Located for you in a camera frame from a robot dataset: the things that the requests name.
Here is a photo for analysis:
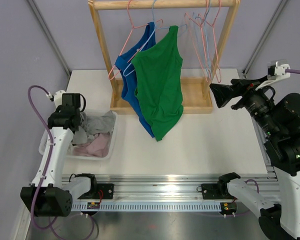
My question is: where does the grey tank top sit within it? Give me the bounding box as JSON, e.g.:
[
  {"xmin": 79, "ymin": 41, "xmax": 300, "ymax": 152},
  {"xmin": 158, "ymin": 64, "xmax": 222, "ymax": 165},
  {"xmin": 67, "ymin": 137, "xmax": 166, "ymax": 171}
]
[{"xmin": 71, "ymin": 110, "xmax": 116, "ymax": 145}]

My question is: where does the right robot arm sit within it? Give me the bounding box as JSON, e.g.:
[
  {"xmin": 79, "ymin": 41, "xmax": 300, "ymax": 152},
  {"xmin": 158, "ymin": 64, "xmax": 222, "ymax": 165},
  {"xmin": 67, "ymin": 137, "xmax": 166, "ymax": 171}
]
[{"xmin": 209, "ymin": 77, "xmax": 300, "ymax": 240}]

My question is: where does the blue tank top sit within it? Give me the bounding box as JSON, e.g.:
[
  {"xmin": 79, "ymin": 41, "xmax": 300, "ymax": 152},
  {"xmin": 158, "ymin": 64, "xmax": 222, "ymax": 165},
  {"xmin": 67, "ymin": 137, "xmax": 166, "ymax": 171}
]
[{"xmin": 115, "ymin": 21, "xmax": 156, "ymax": 138}]

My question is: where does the mauve pink tank top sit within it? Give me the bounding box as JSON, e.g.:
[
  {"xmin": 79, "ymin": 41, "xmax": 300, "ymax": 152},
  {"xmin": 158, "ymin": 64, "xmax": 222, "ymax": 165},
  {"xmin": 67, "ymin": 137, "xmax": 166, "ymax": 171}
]
[{"xmin": 72, "ymin": 133, "xmax": 111, "ymax": 158}]

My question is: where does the green tank top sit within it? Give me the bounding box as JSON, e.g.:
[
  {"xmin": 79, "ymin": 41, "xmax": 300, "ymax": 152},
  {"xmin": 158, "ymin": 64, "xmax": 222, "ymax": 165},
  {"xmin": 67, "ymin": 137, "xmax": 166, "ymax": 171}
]
[{"xmin": 132, "ymin": 25, "xmax": 184, "ymax": 142}]

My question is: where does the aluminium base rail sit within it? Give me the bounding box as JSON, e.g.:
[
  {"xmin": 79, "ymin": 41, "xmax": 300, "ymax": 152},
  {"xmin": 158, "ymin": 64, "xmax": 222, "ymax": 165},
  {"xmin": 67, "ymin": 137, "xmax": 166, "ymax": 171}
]
[{"xmin": 61, "ymin": 173, "xmax": 278, "ymax": 204}]

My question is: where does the pink hanger of blue top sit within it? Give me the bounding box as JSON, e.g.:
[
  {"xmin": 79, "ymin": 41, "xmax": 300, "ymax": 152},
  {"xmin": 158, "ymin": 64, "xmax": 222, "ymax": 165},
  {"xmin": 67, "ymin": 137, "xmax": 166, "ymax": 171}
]
[{"xmin": 107, "ymin": 0, "xmax": 164, "ymax": 81}]

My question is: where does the wooden clothes rack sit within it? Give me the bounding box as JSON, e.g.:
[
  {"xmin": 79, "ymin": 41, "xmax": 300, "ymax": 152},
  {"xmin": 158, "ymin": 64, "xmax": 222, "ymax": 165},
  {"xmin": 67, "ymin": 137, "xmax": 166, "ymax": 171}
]
[{"xmin": 88, "ymin": 0, "xmax": 241, "ymax": 115}]

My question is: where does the white slotted cable duct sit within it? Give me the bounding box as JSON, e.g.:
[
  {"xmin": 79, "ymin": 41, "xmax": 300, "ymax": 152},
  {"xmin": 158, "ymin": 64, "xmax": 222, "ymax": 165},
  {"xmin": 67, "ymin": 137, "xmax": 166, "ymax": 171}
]
[{"xmin": 71, "ymin": 201, "xmax": 221, "ymax": 212}]

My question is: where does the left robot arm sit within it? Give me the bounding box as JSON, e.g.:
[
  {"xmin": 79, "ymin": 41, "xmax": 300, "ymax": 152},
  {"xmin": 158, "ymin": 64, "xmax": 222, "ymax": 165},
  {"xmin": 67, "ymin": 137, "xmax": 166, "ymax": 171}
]
[{"xmin": 20, "ymin": 92, "xmax": 98, "ymax": 218}]

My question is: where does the blue hanger of mauve top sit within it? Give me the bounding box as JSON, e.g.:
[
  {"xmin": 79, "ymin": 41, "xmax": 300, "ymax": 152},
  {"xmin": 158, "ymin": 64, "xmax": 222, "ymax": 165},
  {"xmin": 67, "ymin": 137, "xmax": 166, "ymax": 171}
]
[{"xmin": 196, "ymin": 0, "xmax": 212, "ymax": 80}]

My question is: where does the pink hanger of striped top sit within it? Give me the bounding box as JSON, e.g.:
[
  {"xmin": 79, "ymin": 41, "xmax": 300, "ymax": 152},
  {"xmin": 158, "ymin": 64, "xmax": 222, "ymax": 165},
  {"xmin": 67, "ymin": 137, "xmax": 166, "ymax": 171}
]
[{"xmin": 205, "ymin": 0, "xmax": 222, "ymax": 83}]

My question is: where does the white plastic basket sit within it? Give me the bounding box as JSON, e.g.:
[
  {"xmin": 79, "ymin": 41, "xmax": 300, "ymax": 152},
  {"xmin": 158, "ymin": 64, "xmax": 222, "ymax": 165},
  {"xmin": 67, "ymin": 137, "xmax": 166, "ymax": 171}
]
[{"xmin": 38, "ymin": 108, "xmax": 118, "ymax": 161}]

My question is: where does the blue hanger of green top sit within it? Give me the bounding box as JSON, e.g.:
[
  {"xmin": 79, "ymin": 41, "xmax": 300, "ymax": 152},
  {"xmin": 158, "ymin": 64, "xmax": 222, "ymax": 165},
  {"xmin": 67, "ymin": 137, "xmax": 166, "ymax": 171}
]
[{"xmin": 122, "ymin": 0, "xmax": 189, "ymax": 77}]

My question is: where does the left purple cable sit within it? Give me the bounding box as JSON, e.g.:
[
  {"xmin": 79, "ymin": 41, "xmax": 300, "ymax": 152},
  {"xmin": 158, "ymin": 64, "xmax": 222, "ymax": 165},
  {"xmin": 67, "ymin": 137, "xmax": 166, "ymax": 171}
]
[{"xmin": 27, "ymin": 85, "xmax": 100, "ymax": 240}]

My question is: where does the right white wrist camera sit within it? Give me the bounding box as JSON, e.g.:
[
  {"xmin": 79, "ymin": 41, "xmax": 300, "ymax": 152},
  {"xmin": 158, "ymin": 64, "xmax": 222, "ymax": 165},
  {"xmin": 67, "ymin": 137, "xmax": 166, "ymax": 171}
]
[{"xmin": 256, "ymin": 59, "xmax": 291, "ymax": 90}]

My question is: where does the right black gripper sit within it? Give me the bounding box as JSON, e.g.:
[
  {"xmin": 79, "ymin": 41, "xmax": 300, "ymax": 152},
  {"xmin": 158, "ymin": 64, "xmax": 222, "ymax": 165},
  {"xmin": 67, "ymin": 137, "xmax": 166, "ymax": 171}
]
[{"xmin": 210, "ymin": 74, "xmax": 281, "ymax": 137}]

